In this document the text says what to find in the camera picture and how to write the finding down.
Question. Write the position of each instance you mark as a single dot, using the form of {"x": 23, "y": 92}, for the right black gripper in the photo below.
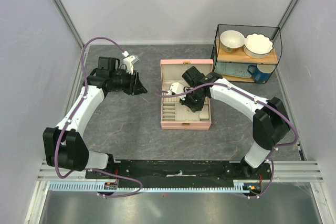
{"x": 193, "y": 107}

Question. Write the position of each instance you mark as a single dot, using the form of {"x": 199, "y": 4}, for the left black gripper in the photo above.
{"x": 135, "y": 87}

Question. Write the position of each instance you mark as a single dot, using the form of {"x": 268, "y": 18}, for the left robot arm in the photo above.
{"x": 63, "y": 144}

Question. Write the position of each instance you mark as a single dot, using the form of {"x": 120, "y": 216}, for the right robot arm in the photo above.
{"x": 269, "y": 117}

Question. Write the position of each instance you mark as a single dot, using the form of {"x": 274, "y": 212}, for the light blue tray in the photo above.
{"x": 233, "y": 69}

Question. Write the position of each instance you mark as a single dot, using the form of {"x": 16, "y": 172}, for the white round bowl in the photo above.
{"x": 231, "y": 40}

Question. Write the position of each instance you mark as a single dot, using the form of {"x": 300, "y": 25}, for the dark blue mug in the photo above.
{"x": 260, "y": 73}

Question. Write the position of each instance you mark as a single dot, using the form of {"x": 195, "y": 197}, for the white scalloped bowl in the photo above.
{"x": 258, "y": 46}

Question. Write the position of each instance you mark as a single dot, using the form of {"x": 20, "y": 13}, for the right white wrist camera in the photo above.
{"x": 177, "y": 88}

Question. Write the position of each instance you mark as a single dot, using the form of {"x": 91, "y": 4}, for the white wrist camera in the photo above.
{"x": 129, "y": 62}
{"x": 177, "y": 88}

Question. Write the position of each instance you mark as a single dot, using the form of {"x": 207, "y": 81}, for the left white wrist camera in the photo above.
{"x": 129, "y": 62}

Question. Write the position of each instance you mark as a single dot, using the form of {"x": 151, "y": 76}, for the black wire shelf rack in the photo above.
{"x": 219, "y": 55}

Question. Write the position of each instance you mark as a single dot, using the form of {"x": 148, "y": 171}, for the blue slotted cable duct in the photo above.
{"x": 103, "y": 187}

